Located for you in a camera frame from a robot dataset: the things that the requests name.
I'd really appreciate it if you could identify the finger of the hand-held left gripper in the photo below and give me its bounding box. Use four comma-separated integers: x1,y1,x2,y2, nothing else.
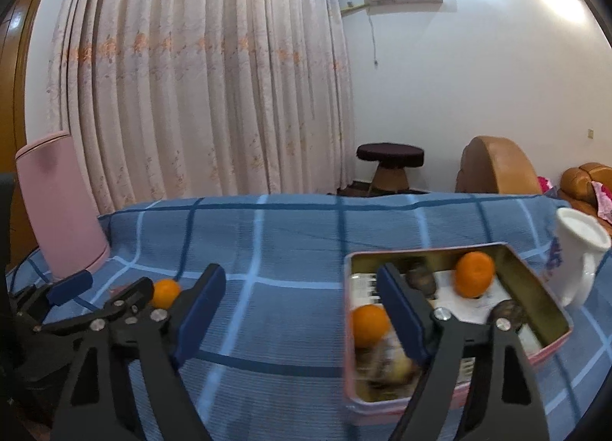
41,277,155,339
13,271,94,329

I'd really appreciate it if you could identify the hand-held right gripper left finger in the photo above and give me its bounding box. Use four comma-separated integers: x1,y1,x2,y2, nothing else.
50,264,226,441

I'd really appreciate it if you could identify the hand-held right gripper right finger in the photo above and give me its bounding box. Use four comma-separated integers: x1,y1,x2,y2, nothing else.
377,263,550,441

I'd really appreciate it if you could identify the orange mandarin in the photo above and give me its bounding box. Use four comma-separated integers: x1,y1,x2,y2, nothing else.
454,252,496,299
150,279,183,309
352,304,393,348

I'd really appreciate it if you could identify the purple passion fruit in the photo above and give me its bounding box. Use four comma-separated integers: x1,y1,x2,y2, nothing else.
492,300,527,327
406,266,438,299

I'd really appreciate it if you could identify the pink metal tin box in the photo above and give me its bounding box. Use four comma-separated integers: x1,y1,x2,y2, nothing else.
343,241,573,415

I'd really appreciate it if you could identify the printed paper sheet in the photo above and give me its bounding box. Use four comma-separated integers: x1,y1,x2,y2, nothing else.
351,271,546,375

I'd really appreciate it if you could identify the pink waste bin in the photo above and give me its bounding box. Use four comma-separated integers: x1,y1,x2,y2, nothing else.
15,131,111,279

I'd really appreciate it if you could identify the black upright bar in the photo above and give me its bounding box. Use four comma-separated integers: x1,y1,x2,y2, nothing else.
0,173,16,289

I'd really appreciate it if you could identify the blue plaid cloth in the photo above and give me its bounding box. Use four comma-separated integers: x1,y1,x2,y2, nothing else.
5,192,612,441

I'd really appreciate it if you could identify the round stool with dark cover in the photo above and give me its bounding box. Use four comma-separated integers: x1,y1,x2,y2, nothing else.
356,143,425,193

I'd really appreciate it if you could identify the brown leather armchair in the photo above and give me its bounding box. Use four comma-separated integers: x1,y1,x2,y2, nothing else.
455,136,543,195

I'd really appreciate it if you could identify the white mug with purple print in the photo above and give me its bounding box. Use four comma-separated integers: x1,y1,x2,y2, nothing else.
545,208,612,308

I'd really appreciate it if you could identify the brown leather sofa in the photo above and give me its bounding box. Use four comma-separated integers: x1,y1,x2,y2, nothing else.
557,162,612,236

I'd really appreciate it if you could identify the pink floral curtain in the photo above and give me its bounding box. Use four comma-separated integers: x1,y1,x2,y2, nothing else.
45,0,357,215

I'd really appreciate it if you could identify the pink floral cushion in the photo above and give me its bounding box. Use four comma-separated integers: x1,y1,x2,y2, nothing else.
591,180,612,222

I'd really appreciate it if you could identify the wooden door frame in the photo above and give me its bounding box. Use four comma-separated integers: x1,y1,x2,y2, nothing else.
0,0,49,174

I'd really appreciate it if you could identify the air conditioner power cable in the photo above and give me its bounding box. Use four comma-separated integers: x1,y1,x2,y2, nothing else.
368,5,381,66

